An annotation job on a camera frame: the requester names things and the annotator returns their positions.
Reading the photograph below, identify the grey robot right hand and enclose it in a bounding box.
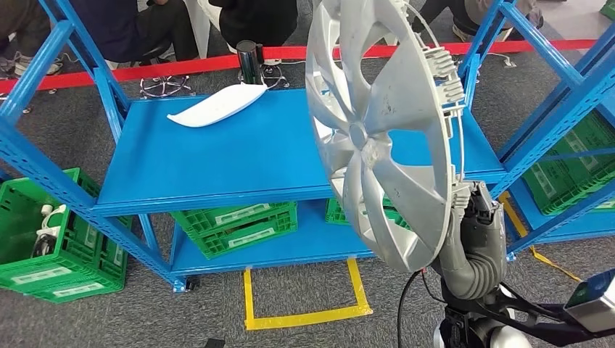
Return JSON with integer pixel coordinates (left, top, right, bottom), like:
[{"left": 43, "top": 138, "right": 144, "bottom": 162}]
[{"left": 432, "top": 180, "right": 508, "bottom": 271}]

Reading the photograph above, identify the silver plastic wheel cover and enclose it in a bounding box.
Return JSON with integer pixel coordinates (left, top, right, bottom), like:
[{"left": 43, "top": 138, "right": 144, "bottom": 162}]
[{"left": 305, "top": 0, "right": 468, "bottom": 274}]

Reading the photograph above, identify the blue metal shelf rack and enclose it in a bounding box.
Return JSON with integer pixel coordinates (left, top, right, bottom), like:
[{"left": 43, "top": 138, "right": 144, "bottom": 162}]
[
  {"left": 499, "top": 28, "right": 615, "bottom": 255},
  {"left": 0, "top": 0, "right": 615, "bottom": 294}
]

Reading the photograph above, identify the white curved plastic part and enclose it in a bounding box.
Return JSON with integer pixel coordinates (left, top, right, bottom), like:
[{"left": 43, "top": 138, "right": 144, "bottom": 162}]
[{"left": 166, "top": 82, "right": 268, "bottom": 129}]

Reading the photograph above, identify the folded green plastic crate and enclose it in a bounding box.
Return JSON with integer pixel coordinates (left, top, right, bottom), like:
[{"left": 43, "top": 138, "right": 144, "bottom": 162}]
[
  {"left": 194, "top": 209, "right": 299, "bottom": 260},
  {"left": 325, "top": 194, "right": 409, "bottom": 231},
  {"left": 170, "top": 202, "right": 297, "bottom": 231}
]

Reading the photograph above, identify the person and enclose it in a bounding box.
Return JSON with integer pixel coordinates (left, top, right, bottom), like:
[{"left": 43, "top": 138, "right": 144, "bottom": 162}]
[
  {"left": 413, "top": 0, "right": 544, "bottom": 44},
  {"left": 67, "top": 0, "right": 200, "bottom": 63},
  {"left": 209, "top": 0, "right": 299, "bottom": 49},
  {"left": 0, "top": 0, "right": 63, "bottom": 80}
]

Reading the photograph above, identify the chrome base stool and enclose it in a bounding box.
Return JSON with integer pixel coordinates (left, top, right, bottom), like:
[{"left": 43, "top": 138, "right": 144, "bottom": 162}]
[
  {"left": 139, "top": 41, "right": 193, "bottom": 99},
  {"left": 261, "top": 59, "right": 292, "bottom": 90}
]

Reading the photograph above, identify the white board panel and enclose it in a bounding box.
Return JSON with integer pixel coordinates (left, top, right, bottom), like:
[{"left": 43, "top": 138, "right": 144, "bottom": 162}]
[{"left": 184, "top": 0, "right": 212, "bottom": 59}]

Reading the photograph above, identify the red barrier belt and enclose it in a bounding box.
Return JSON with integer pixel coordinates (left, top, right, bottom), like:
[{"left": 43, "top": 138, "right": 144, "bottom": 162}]
[{"left": 0, "top": 39, "right": 597, "bottom": 94}]

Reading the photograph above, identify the white device in crate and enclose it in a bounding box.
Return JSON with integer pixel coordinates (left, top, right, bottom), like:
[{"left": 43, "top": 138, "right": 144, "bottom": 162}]
[{"left": 30, "top": 204, "right": 68, "bottom": 258}]

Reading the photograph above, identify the black camera bracket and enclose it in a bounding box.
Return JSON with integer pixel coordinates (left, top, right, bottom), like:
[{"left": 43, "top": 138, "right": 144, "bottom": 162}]
[{"left": 442, "top": 286, "right": 592, "bottom": 347}]

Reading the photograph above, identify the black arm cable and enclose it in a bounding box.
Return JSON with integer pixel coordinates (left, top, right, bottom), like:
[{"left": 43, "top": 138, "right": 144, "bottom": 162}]
[{"left": 396, "top": 268, "right": 426, "bottom": 348}]

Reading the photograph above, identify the black barrier post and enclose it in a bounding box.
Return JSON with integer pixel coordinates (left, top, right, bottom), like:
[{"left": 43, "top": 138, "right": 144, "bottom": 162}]
[{"left": 236, "top": 39, "right": 264, "bottom": 86}]

